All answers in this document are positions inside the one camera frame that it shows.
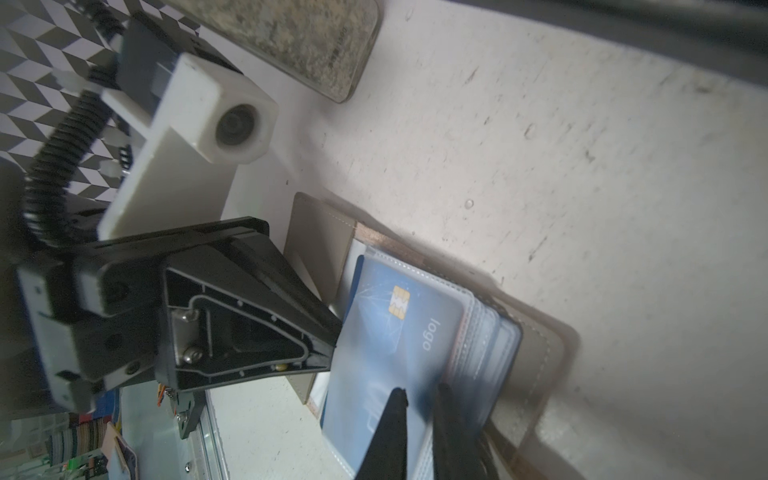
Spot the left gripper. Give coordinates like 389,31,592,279
17,217,342,438

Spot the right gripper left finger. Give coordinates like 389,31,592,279
356,388,408,480

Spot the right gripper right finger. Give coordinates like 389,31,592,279
432,383,497,480

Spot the grey card holder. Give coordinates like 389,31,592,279
285,193,568,479

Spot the blue credit card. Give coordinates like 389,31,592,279
321,248,475,479

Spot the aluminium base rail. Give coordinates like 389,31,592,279
184,402,230,480

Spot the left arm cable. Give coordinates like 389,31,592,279
22,0,130,250

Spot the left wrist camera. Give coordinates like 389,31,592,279
97,54,279,241

